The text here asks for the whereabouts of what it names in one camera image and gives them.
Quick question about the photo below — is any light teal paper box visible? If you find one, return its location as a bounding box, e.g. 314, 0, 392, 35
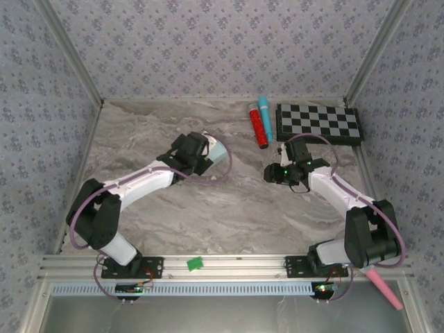
207, 140, 228, 164

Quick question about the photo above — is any black grey chessboard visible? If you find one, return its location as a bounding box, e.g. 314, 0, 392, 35
275, 103, 364, 146

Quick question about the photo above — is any red glitter toy microphone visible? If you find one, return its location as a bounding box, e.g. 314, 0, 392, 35
247, 103, 271, 149

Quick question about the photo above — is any blue marker tube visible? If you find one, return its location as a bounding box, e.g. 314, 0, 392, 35
257, 96, 275, 142

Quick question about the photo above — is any small green block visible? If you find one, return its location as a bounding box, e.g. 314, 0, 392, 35
186, 255, 205, 272

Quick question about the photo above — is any small circuit board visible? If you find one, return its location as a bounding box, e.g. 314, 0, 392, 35
311, 282, 339, 296
115, 282, 153, 295

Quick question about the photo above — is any pink toy microphone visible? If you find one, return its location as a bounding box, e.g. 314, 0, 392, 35
360, 265, 405, 311

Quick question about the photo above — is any grey metal panel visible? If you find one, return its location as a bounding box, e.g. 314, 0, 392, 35
37, 294, 417, 333

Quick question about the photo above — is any purple cable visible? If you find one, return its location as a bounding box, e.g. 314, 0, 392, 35
69, 133, 232, 305
286, 133, 407, 305

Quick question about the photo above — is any aluminium side rail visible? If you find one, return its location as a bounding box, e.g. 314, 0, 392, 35
53, 100, 105, 256
345, 100, 395, 253

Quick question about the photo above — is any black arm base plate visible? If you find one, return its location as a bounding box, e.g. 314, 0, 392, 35
284, 255, 349, 280
101, 255, 164, 280

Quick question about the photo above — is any wide aluminium frame rail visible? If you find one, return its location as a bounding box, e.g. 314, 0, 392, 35
36, 253, 416, 281

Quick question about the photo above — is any thin red black wire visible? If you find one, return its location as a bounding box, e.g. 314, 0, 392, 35
325, 268, 343, 291
140, 266, 155, 289

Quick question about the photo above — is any grey slotted cable duct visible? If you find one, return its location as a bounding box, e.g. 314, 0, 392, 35
51, 281, 322, 296

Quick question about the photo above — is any aluminium frame post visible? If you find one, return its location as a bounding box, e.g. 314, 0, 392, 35
343, 0, 413, 105
34, 0, 105, 107

